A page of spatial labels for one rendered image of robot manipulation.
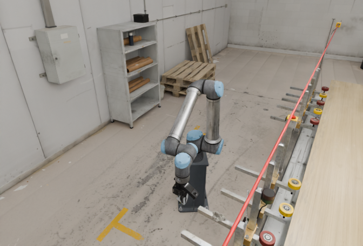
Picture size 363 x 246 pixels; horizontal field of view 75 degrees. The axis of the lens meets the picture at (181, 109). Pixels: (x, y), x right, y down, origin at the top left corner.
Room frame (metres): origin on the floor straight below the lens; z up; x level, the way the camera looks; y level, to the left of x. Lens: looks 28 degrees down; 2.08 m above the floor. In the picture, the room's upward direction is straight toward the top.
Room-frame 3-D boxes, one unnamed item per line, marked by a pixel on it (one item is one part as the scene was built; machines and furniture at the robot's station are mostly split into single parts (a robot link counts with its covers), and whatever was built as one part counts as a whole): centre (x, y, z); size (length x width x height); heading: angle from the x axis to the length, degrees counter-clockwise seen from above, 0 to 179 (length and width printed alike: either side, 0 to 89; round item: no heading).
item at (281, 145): (1.30, -0.67, 0.91); 0.03 x 0.03 x 0.48; 56
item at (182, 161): (1.09, -0.01, 1.14); 0.10 x 0.09 x 0.12; 158
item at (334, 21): (3.20, -1.98, 1.20); 0.15 x 0.12 x 1.00; 146
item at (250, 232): (0.86, -0.39, 0.85); 0.13 x 0.06 x 0.05; 146
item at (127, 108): (3.79, 0.80, 0.78); 0.90 x 0.45 x 1.55; 152
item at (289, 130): (1.52, -0.82, 0.93); 0.05 x 0.04 x 0.45; 146
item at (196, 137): (1.84, -0.13, 0.79); 0.17 x 0.15 x 0.18; 68
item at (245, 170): (1.30, -0.60, 0.84); 0.43 x 0.03 x 0.04; 56
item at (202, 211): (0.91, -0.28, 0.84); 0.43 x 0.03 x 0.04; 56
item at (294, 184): (1.19, -0.76, 0.85); 0.08 x 0.08 x 0.11
